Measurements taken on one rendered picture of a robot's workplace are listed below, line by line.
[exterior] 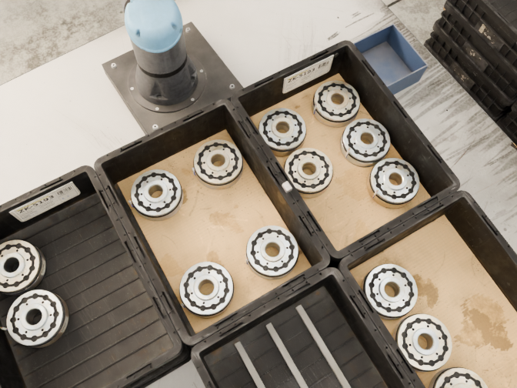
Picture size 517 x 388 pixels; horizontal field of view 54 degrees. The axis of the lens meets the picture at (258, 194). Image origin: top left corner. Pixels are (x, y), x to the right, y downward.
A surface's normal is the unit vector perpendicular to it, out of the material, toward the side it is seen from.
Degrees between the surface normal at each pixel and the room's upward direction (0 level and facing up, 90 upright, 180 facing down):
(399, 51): 90
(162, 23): 4
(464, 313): 0
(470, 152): 0
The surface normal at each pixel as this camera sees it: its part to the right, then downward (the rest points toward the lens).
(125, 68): 0.02, -0.42
